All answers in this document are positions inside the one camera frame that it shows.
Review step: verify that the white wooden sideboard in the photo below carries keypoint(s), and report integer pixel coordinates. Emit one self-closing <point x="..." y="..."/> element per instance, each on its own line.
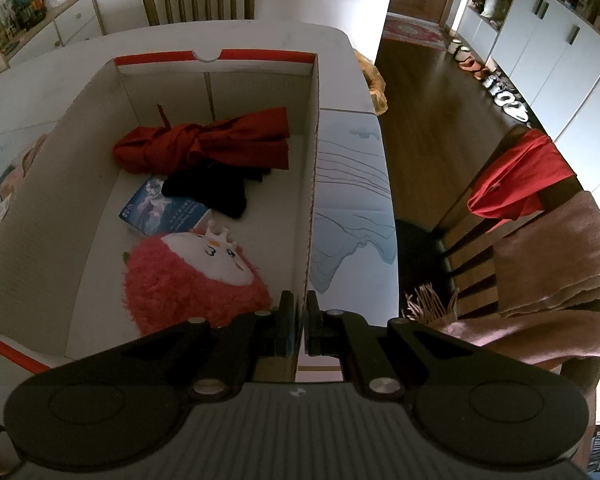
<point x="75" y="20"/>

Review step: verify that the blue and white packet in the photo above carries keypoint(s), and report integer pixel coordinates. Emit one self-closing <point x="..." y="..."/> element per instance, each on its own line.
<point x="147" y="210"/>

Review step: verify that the yellow cloth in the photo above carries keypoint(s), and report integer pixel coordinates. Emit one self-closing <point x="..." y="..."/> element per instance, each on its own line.
<point x="372" y="80"/>

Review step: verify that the grey bag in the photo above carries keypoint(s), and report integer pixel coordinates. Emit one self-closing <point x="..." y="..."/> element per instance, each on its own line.
<point x="495" y="6"/>

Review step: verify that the pink plush toy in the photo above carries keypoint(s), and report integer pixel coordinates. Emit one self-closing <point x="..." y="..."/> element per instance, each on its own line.
<point x="170" y="280"/>

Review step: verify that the red cardboard box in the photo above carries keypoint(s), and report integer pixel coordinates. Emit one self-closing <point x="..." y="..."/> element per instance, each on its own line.
<point x="80" y="160"/>

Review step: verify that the red cloth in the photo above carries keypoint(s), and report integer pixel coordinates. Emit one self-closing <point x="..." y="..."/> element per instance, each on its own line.
<point x="230" y="135"/>

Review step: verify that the red garment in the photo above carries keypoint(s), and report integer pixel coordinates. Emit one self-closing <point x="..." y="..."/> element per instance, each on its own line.
<point x="520" y="180"/>

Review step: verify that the row of shoes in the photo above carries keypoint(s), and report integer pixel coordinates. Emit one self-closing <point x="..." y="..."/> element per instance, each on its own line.
<point x="500" y="92"/>

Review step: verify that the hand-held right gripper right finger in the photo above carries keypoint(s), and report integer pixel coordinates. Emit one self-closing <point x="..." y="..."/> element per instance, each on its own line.
<point x="314" y="332"/>

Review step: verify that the patterned door rug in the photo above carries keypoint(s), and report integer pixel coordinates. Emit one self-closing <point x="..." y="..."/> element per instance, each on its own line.
<point x="415" y="32"/>

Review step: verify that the dark wooden chair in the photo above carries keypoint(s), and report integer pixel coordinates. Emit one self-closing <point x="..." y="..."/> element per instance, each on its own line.
<point x="460" y="255"/>

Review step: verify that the white wall cabinet unit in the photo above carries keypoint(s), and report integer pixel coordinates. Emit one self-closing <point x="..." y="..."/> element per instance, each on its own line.
<point x="555" y="50"/>

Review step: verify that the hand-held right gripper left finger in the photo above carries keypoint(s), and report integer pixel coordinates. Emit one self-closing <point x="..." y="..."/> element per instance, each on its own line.
<point x="291" y="345"/>

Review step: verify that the black cloth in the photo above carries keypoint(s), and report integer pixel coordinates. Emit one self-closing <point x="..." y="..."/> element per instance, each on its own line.
<point x="215" y="190"/>

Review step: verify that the pink fringed blanket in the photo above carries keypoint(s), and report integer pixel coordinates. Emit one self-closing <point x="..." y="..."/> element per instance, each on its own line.
<point x="550" y="270"/>

